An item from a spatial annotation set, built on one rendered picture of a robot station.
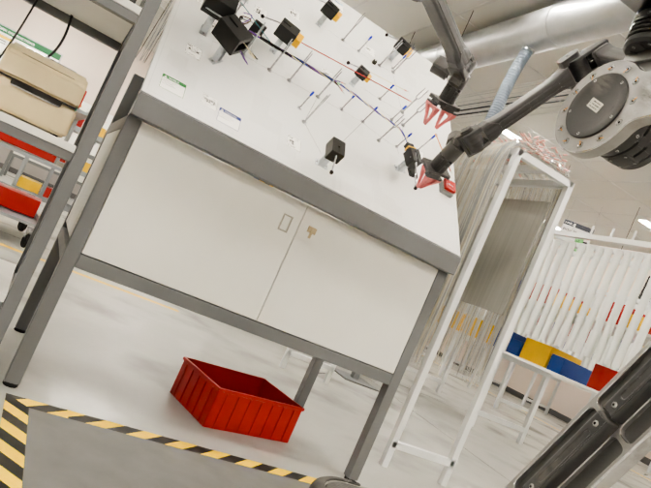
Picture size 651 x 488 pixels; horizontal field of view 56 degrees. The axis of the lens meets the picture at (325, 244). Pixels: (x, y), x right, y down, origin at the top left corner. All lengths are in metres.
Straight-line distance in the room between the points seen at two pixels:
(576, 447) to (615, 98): 0.66
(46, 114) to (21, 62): 0.14
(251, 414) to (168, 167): 0.91
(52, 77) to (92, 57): 11.33
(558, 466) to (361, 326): 1.19
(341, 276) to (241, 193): 0.43
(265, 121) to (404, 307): 0.78
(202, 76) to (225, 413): 1.09
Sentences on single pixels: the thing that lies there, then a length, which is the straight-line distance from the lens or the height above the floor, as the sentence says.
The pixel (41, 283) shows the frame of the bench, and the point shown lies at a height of 0.19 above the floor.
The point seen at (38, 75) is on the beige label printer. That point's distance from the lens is 1.80.
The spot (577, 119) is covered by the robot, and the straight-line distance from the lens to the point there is 1.34.
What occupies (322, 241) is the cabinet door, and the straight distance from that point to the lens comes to 1.96.
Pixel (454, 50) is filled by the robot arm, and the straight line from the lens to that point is 1.97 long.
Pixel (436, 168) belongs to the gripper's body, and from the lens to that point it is 2.04.
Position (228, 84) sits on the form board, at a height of 1.02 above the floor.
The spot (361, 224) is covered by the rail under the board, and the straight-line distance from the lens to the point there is 1.96.
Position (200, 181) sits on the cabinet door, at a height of 0.72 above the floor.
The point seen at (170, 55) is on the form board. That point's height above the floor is 1.01.
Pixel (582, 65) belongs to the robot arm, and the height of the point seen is 1.51.
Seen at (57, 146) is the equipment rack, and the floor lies 0.64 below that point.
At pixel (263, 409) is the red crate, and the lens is 2.23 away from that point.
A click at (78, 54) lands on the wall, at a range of 13.14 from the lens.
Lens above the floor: 0.61
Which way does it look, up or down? 3 degrees up
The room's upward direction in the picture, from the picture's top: 24 degrees clockwise
